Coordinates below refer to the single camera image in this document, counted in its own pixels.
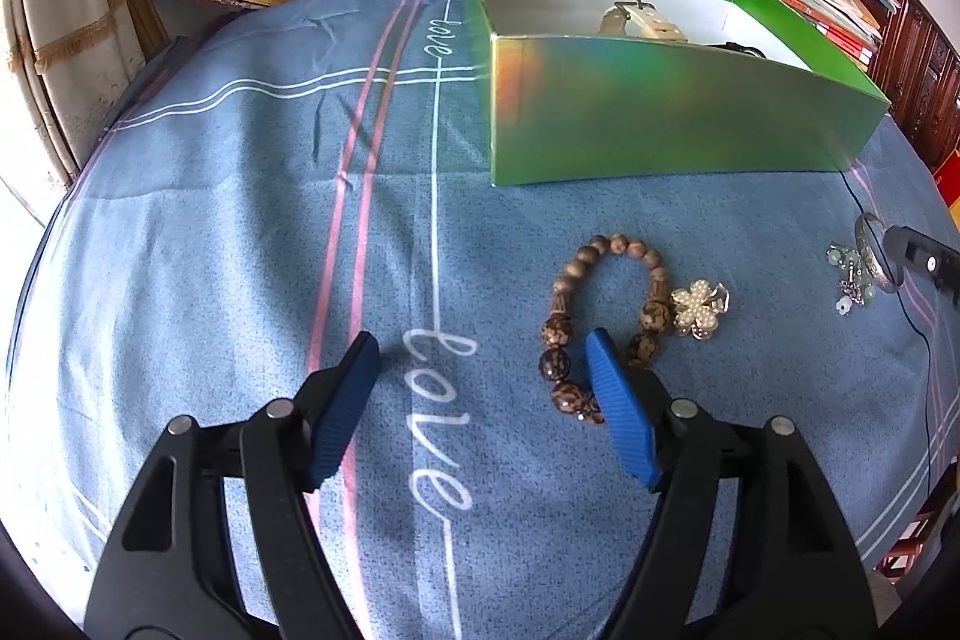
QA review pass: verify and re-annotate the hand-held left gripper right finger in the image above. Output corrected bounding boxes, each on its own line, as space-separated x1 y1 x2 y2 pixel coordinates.
585 329 880 640

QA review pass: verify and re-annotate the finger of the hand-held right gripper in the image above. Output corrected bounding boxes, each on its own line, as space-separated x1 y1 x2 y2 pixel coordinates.
885 225 960 292

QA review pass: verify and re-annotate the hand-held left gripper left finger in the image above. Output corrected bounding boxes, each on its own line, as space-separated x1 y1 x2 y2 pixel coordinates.
84 331 381 640

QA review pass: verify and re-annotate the silver bangle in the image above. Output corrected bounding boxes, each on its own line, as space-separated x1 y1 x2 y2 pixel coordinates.
855 212 908 295

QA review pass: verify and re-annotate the brown wooden bead bracelet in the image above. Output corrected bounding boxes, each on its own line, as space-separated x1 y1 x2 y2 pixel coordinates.
538 233 674 429

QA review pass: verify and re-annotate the pearl flower brooch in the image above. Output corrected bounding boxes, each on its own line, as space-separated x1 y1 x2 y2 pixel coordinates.
670 281 732 339

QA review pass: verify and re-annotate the green cardboard box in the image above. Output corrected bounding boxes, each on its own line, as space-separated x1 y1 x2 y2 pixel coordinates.
456 0 892 188

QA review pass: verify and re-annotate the white strap wristwatch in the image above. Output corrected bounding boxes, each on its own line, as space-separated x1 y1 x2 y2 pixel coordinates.
600 0 687 41

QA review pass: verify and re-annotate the red and yellow gift bag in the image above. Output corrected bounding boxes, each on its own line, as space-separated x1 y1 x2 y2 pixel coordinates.
934 149 960 206

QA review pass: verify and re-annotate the beige curtain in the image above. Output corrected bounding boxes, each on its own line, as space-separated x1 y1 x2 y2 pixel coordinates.
0 0 173 191

